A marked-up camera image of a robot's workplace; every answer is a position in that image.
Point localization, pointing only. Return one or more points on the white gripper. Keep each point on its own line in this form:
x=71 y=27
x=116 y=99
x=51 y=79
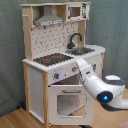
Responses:
x=84 y=68

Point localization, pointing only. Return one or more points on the white oven door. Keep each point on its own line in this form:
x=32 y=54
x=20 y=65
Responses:
x=70 y=105

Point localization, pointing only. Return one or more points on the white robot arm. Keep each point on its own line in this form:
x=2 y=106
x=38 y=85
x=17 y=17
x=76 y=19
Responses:
x=107 y=91

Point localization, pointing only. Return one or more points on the wooden toy kitchen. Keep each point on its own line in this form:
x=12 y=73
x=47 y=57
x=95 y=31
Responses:
x=46 y=40

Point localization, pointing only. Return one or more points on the white cupboard door grey dispenser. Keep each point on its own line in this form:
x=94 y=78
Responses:
x=96 y=63

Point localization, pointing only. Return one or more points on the black toy faucet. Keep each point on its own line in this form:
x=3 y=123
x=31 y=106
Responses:
x=71 y=43

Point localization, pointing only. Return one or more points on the left stove knob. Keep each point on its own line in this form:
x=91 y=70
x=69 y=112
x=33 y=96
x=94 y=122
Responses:
x=56 y=75

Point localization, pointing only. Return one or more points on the black stovetop red burners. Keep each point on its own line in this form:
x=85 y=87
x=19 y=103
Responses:
x=52 y=59

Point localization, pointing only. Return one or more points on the white toy microwave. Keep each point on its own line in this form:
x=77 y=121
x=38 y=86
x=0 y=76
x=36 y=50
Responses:
x=77 y=11

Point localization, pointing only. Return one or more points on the grey range hood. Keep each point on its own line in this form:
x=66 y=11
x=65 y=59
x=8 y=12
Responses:
x=48 y=18

